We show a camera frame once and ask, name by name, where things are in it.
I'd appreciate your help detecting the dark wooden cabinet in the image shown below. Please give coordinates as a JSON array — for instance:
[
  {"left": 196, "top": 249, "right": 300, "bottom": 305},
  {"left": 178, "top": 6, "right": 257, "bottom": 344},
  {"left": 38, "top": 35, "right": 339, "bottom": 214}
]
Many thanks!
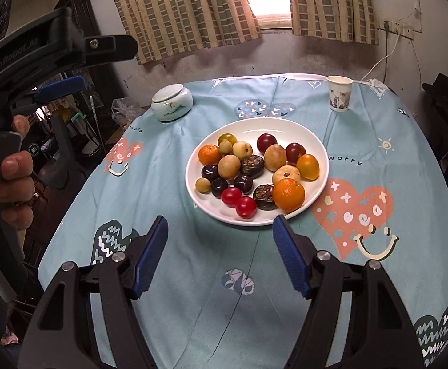
[{"left": 53, "top": 0, "right": 126, "bottom": 150}]

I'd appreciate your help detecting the printed paper cup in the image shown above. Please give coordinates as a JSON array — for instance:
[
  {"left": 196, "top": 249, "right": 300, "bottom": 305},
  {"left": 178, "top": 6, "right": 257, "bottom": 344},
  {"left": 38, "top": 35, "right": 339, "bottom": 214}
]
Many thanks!
[{"left": 326, "top": 76, "right": 353, "bottom": 113}]

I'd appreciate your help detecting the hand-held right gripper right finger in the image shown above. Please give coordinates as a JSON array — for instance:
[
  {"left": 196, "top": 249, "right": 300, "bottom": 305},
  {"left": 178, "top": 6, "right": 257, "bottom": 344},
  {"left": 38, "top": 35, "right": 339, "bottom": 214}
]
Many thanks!
[{"left": 272, "top": 214, "right": 426, "bottom": 369}]

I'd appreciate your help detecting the tan pepino melon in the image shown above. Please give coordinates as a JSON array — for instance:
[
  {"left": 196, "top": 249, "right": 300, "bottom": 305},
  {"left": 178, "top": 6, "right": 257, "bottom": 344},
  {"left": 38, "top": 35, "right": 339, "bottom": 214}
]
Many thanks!
[{"left": 263, "top": 144, "right": 287, "bottom": 172}]

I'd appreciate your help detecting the small mandarin orange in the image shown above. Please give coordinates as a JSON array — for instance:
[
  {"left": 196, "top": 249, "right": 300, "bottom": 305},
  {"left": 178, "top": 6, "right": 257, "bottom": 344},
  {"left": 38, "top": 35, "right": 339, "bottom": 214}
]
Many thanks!
[{"left": 198, "top": 144, "right": 222, "bottom": 166}]

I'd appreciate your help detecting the red cherry tomato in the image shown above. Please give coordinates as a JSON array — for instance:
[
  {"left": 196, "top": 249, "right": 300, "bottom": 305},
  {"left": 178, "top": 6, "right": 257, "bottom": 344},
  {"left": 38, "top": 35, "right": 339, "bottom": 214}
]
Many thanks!
[
  {"left": 235, "top": 196, "right": 257, "bottom": 220},
  {"left": 221, "top": 187, "right": 242, "bottom": 208}
]

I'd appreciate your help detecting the brick pattern curtain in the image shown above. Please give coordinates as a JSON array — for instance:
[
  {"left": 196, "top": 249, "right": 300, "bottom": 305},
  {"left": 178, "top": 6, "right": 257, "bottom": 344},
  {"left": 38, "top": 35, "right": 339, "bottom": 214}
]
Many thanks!
[
  {"left": 285, "top": 0, "right": 380, "bottom": 46},
  {"left": 106, "top": 0, "right": 264, "bottom": 66}
]

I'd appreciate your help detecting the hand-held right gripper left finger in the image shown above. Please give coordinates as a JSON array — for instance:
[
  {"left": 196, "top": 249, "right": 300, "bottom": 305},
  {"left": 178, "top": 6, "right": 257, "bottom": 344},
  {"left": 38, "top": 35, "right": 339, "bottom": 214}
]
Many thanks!
[{"left": 18, "top": 216, "right": 170, "bottom": 369}]

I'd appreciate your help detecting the white cable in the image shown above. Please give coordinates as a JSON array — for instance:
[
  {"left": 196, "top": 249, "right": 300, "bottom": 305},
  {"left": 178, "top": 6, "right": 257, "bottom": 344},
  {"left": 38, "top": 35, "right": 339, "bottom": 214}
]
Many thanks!
[{"left": 357, "top": 33, "right": 402, "bottom": 84}]

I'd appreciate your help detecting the person's left hand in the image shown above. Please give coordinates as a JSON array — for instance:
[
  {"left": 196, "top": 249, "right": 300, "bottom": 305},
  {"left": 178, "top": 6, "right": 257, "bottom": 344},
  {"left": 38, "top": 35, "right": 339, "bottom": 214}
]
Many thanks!
[{"left": 0, "top": 114, "right": 37, "bottom": 232}]

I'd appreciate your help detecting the orange yellow tomato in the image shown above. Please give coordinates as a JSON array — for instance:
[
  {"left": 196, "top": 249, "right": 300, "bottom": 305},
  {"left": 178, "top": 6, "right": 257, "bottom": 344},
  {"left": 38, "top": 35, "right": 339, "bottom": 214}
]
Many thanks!
[{"left": 296, "top": 154, "right": 320, "bottom": 181}]

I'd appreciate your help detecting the dark passion fruit large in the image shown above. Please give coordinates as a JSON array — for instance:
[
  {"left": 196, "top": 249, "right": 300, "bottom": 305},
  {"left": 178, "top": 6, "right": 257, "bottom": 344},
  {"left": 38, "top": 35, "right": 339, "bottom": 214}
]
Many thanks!
[{"left": 253, "top": 184, "right": 278, "bottom": 211}]

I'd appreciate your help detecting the dark red plum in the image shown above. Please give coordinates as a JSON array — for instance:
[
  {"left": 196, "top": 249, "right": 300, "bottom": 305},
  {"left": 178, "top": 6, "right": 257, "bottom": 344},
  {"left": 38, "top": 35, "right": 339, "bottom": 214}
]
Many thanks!
[
  {"left": 257, "top": 133, "right": 278, "bottom": 153},
  {"left": 285, "top": 142, "right": 307, "bottom": 165}
]

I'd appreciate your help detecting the blue printed tablecloth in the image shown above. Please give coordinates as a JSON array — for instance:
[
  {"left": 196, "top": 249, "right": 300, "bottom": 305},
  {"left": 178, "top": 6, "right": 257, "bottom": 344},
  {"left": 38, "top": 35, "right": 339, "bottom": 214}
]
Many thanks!
[{"left": 37, "top": 73, "right": 448, "bottom": 369}]

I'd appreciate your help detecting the large mandarin orange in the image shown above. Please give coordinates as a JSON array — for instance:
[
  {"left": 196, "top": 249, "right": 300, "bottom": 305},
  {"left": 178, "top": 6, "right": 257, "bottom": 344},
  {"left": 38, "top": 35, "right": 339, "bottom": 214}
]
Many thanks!
[{"left": 273, "top": 179, "right": 306, "bottom": 213}]

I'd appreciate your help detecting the white plate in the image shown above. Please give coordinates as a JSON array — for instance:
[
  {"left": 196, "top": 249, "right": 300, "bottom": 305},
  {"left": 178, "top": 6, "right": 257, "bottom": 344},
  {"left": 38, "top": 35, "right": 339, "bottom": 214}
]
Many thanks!
[{"left": 186, "top": 117, "right": 330, "bottom": 227}]

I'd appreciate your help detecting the white wall socket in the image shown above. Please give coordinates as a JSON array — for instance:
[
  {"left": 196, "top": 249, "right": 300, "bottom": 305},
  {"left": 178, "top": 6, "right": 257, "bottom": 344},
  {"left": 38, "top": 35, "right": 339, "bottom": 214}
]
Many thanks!
[{"left": 379, "top": 18, "right": 415, "bottom": 40}]

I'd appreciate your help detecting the clear plastic bag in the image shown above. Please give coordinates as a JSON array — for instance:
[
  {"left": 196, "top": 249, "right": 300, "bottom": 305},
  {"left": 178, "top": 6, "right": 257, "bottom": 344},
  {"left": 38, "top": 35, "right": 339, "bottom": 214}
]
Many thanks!
[{"left": 110, "top": 97, "right": 150, "bottom": 125}]

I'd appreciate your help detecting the white ceramic lidded jar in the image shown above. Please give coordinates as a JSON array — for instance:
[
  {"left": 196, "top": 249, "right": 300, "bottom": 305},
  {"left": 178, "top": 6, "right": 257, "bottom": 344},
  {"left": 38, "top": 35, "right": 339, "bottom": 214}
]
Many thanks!
[{"left": 150, "top": 84, "right": 194, "bottom": 123}]

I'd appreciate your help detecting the small pale yellow fruit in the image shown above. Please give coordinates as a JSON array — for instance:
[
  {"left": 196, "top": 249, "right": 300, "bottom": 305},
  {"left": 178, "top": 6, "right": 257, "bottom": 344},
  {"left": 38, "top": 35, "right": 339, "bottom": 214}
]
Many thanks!
[{"left": 272, "top": 165, "right": 302, "bottom": 186}]

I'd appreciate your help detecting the pale yellow spotted fruit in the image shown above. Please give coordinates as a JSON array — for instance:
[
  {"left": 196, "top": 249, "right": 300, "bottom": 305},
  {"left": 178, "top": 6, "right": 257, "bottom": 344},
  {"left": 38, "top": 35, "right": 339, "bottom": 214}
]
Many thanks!
[{"left": 232, "top": 141, "right": 254, "bottom": 159}]

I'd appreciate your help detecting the black hat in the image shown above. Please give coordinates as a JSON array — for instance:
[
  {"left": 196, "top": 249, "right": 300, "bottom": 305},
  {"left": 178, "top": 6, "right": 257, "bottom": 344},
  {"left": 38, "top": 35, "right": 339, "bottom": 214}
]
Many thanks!
[{"left": 421, "top": 72, "right": 448, "bottom": 102}]

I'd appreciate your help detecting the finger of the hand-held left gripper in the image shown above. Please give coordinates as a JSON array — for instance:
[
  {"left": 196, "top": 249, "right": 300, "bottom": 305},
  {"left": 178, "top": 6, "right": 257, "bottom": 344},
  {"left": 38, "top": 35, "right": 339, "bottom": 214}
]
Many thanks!
[
  {"left": 66, "top": 8, "right": 139, "bottom": 70},
  {"left": 10, "top": 76, "right": 86, "bottom": 118}
]

